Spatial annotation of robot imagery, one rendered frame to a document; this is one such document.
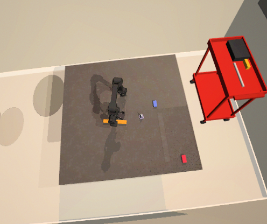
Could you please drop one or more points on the red rectangular block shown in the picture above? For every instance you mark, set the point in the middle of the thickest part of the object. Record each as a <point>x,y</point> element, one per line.
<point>183,159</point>

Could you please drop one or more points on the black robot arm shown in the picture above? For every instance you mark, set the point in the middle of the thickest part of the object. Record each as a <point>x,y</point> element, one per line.
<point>117,87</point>

